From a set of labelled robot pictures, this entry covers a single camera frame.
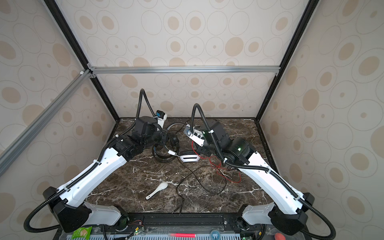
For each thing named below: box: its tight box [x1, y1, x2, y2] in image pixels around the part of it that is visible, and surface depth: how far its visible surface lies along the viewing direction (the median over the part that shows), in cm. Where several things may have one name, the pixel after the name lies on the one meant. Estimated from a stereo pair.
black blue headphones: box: [152, 122, 187, 163], surface depth 99 cm
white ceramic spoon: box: [145, 182, 169, 200], surface depth 86 cm
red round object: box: [274, 232, 286, 240], surface depth 69 cm
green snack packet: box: [71, 226, 92, 240], surface depth 71 cm
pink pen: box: [168, 233, 197, 238], surface depth 72 cm
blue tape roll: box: [210, 229, 221, 240], surface depth 71 cm
